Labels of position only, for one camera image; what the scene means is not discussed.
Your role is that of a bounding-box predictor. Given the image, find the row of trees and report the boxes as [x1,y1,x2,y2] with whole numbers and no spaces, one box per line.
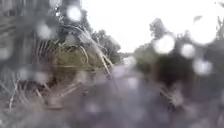
[89,29,124,65]

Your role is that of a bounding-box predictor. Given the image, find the flax bush with long leaves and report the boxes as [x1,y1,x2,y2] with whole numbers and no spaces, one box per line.
[33,22,116,79]

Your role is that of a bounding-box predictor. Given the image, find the dark asphalt path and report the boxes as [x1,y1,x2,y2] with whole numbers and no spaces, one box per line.
[0,57,224,128]

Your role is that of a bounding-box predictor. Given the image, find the dry grass verge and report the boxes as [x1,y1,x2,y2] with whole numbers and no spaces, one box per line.
[0,64,111,116]

